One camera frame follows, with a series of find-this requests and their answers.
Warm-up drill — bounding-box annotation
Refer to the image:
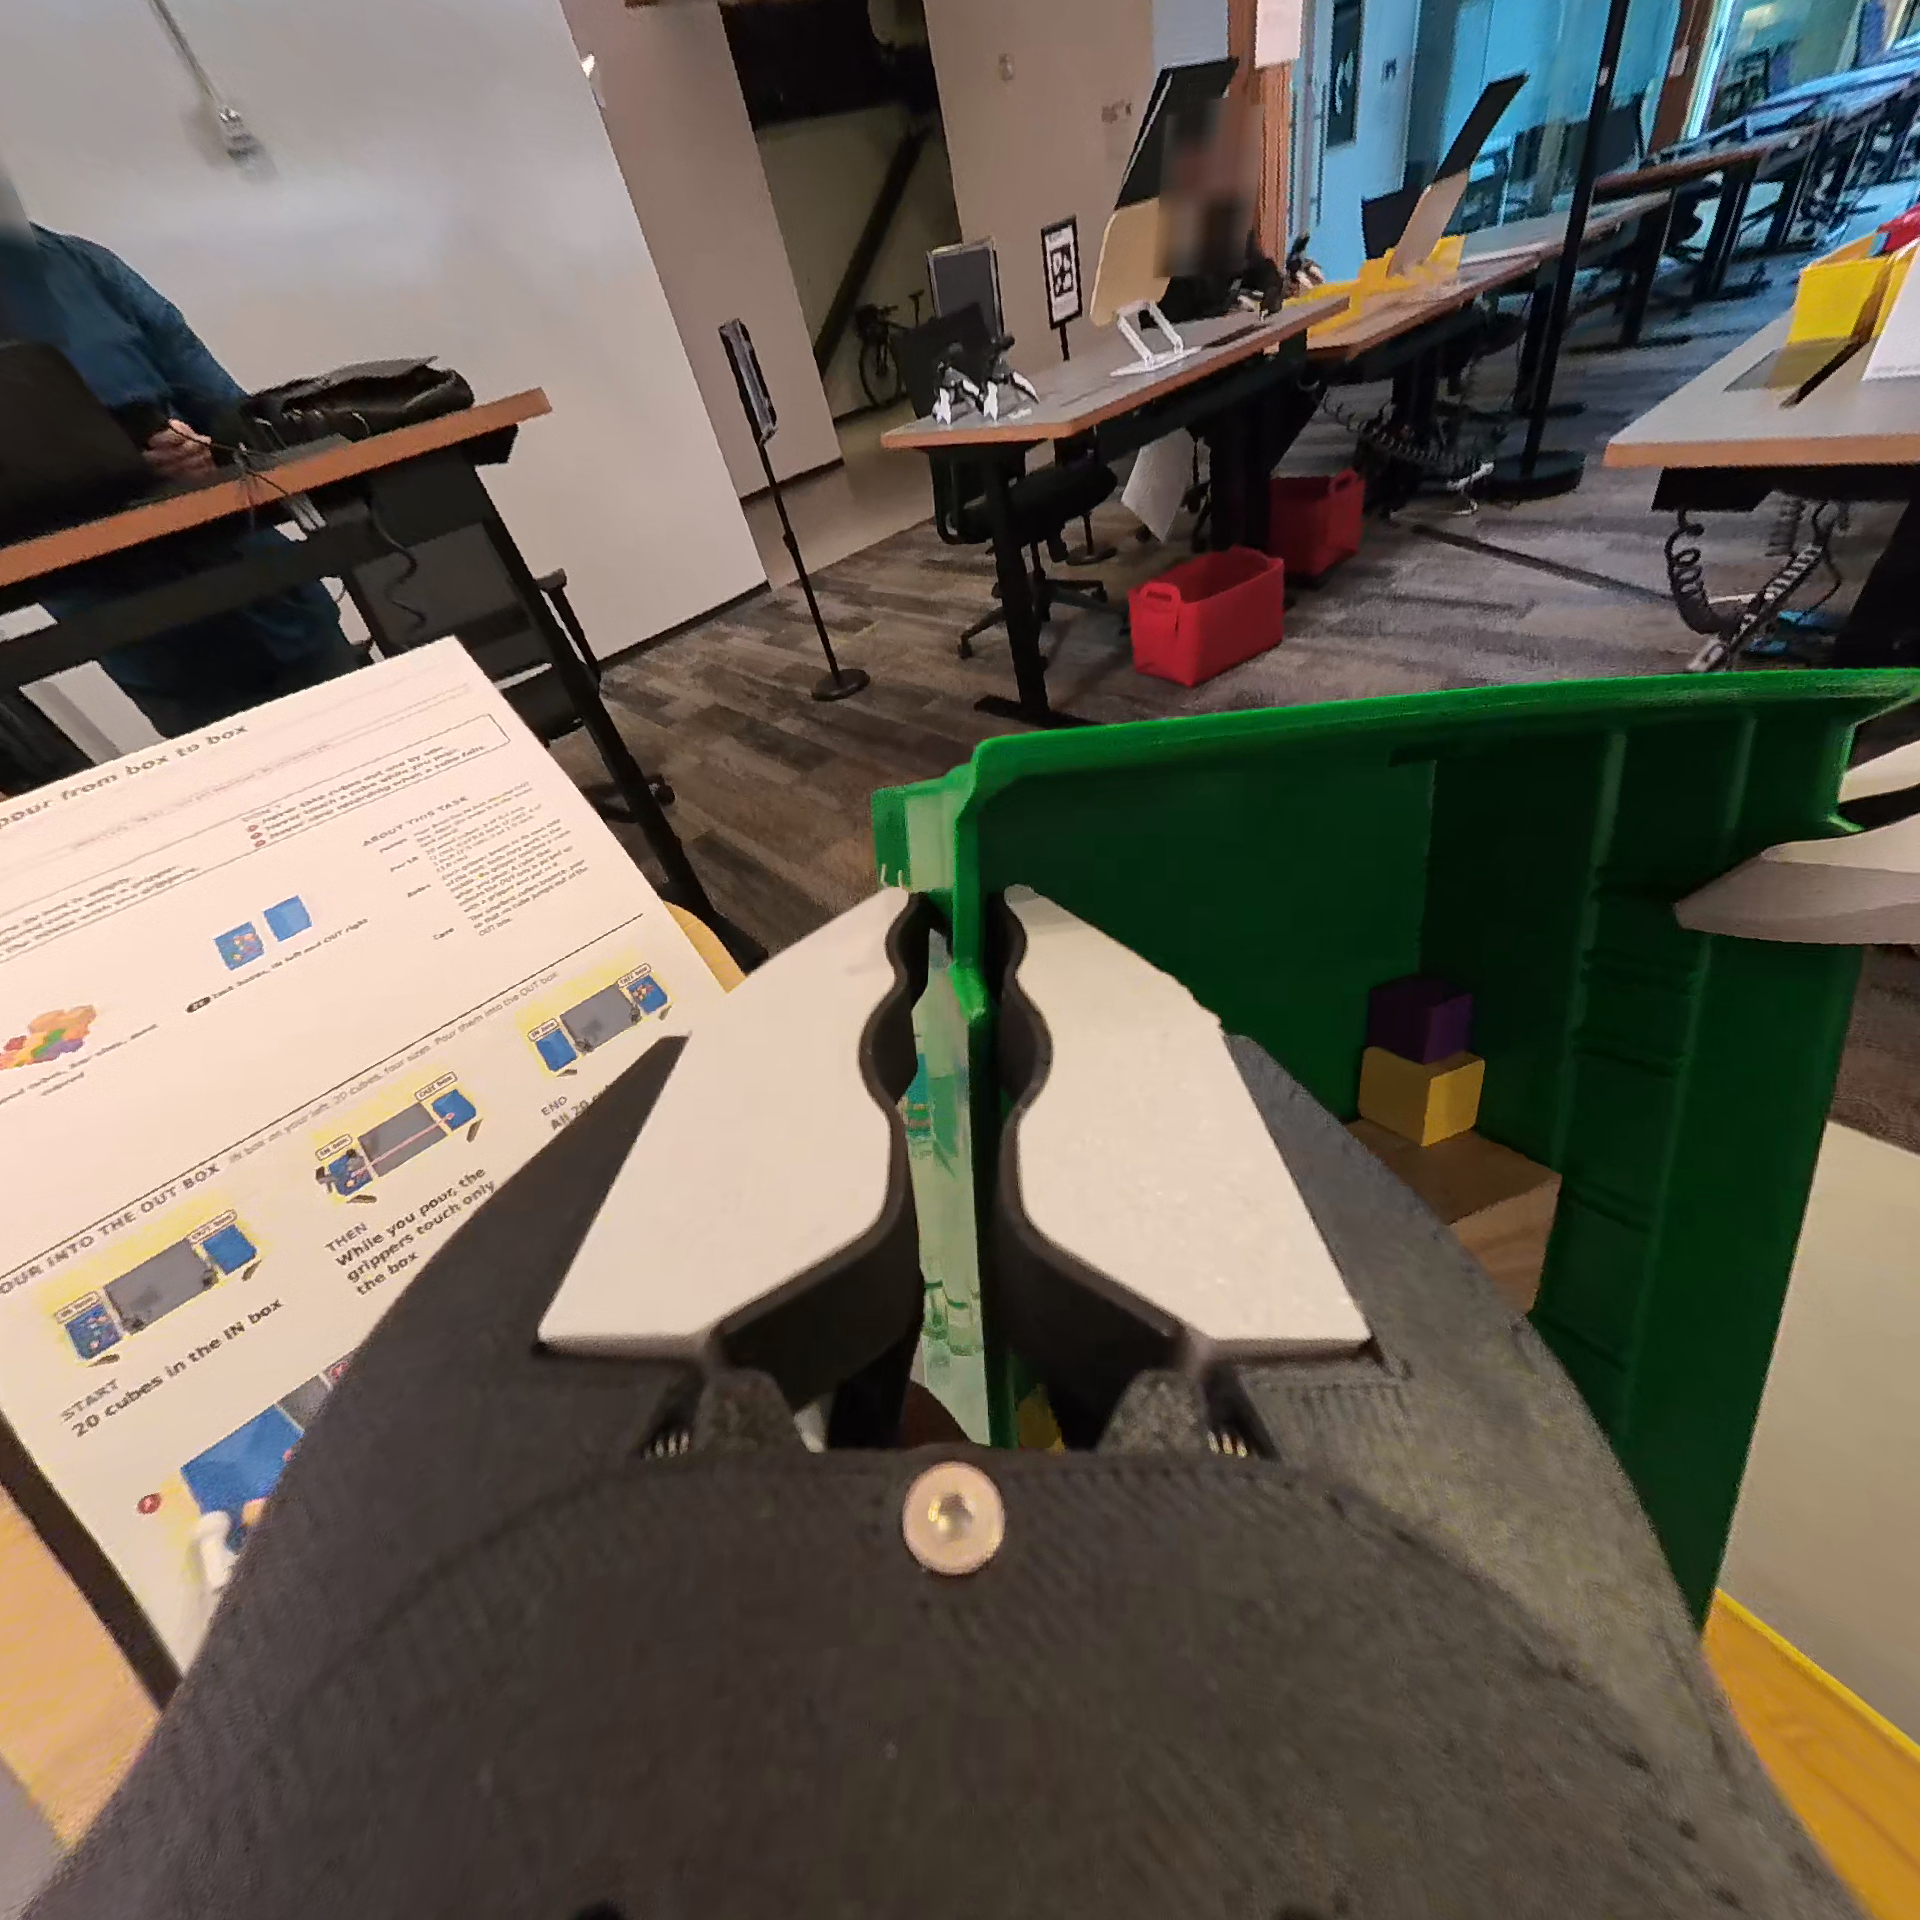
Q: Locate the red plastic bin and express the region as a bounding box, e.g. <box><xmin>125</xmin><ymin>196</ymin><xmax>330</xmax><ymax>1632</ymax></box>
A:
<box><xmin>1128</xmin><ymin>547</ymin><xmax>1288</xmax><ymax>688</ymax></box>
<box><xmin>1267</xmin><ymin>469</ymin><xmax>1368</xmax><ymax>578</ymax></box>

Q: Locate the black coiled cable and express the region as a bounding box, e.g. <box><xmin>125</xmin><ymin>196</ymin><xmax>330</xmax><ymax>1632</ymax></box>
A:
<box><xmin>1664</xmin><ymin>508</ymin><xmax>1850</xmax><ymax>673</ymax></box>

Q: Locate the black and white desk device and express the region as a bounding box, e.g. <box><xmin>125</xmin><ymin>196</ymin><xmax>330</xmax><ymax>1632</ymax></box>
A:
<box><xmin>930</xmin><ymin>336</ymin><xmax>1040</xmax><ymax>425</ymax></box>

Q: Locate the yellow plastic box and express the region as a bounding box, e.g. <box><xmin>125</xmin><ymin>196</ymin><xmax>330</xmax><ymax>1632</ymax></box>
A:
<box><xmin>1319</xmin><ymin>230</ymin><xmax>1471</xmax><ymax>320</ymax></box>
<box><xmin>1793</xmin><ymin>248</ymin><xmax>1920</xmax><ymax>354</ymax></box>
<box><xmin>1703</xmin><ymin>1587</ymin><xmax>1920</xmax><ymax>1920</ymax></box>

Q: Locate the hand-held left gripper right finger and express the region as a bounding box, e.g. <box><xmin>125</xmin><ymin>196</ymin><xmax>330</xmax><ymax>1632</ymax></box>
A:
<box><xmin>988</xmin><ymin>884</ymin><xmax>1372</xmax><ymax>1451</ymax></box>

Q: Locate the wooden top desk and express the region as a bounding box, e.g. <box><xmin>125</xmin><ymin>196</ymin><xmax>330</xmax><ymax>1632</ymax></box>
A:
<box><xmin>0</xmin><ymin>386</ymin><xmax>707</xmax><ymax>932</ymax></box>

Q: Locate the black laptop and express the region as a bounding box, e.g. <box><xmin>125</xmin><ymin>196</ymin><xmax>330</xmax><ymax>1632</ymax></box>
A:
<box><xmin>0</xmin><ymin>342</ymin><xmax>153</xmax><ymax>520</ymax></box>

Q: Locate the black sign stand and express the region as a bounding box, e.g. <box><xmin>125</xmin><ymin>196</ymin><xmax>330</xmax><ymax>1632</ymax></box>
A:
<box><xmin>720</xmin><ymin>318</ymin><xmax>874</xmax><ymax>704</ymax></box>

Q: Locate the bicycle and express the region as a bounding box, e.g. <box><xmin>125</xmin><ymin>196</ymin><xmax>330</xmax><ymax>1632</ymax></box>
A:
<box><xmin>856</xmin><ymin>292</ymin><xmax>929</xmax><ymax>409</ymax></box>

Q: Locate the green plastic box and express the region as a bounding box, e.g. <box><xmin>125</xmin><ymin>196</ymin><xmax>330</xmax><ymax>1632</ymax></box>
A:
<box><xmin>874</xmin><ymin>668</ymin><xmax>1920</xmax><ymax>1629</ymax></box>

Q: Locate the printed instruction sheet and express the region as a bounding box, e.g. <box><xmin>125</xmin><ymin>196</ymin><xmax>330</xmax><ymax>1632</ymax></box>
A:
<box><xmin>0</xmin><ymin>637</ymin><xmax>707</xmax><ymax>1666</ymax></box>

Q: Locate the pile of large wooden cubes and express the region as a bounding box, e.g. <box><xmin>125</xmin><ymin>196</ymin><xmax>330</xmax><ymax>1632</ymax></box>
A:
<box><xmin>1341</xmin><ymin>1118</ymin><xmax>1567</xmax><ymax>1320</ymax></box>

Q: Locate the black bag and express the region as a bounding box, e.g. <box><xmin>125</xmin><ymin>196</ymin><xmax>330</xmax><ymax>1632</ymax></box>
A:
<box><xmin>241</xmin><ymin>356</ymin><xmax>475</xmax><ymax>441</ymax></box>

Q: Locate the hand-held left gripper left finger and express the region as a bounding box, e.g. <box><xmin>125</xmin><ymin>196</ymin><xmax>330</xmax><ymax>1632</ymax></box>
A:
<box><xmin>537</xmin><ymin>892</ymin><xmax>923</xmax><ymax>1449</ymax></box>

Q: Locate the grey top desk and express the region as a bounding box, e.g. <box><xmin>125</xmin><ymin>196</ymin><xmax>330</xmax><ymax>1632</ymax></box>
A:
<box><xmin>1604</xmin><ymin>307</ymin><xmax>1920</xmax><ymax>670</ymax></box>
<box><xmin>883</xmin><ymin>299</ymin><xmax>1354</xmax><ymax>729</ymax></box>

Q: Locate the wall electrical box with conduit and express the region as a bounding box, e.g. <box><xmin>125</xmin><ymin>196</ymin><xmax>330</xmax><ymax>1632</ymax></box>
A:
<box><xmin>151</xmin><ymin>0</ymin><xmax>271</xmax><ymax>169</ymax></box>

